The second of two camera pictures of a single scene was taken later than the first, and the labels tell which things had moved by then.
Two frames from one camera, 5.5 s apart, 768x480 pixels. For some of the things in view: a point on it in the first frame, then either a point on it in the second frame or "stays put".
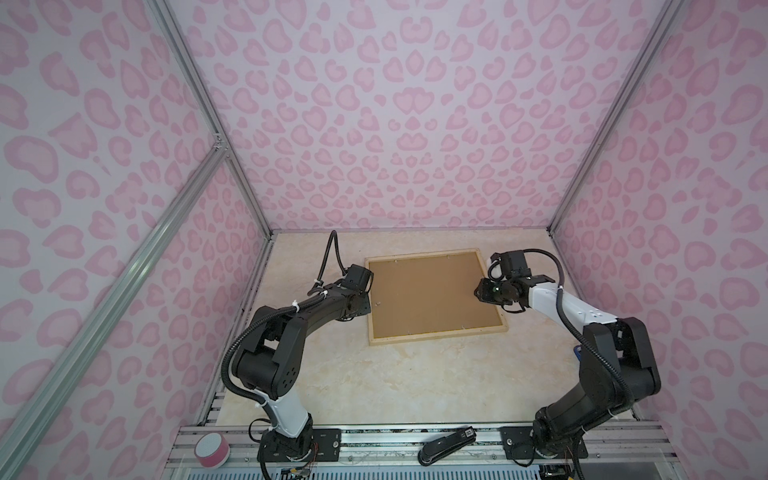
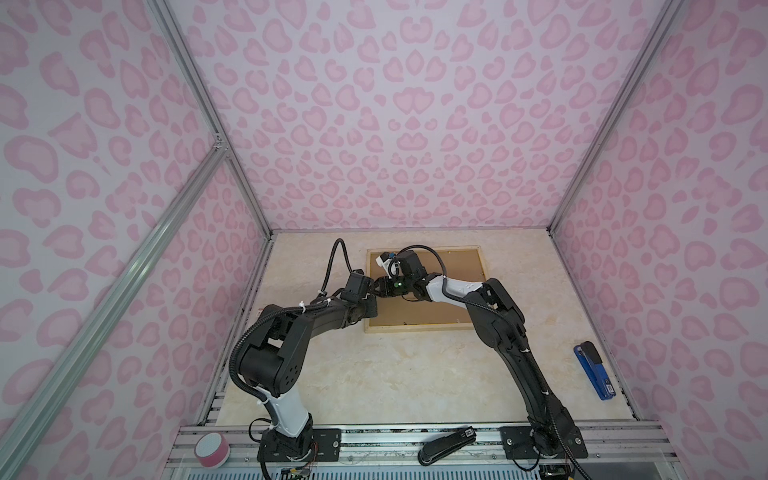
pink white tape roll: (212, 451) stays put
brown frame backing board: (427, 294) stays put
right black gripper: (483, 293) to (385, 288)
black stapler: (445, 445) stays put
